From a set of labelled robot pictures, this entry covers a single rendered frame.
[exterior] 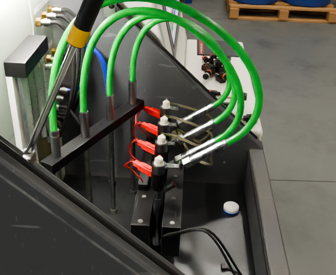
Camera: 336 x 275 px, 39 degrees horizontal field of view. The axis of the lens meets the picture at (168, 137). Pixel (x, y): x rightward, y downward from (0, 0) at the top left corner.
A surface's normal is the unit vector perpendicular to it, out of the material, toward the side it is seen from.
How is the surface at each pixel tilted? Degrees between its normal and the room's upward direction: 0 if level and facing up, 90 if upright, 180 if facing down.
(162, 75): 90
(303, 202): 0
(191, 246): 0
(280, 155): 0
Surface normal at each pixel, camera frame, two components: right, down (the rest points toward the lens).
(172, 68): -0.06, 0.52
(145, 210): 0.04, -0.85
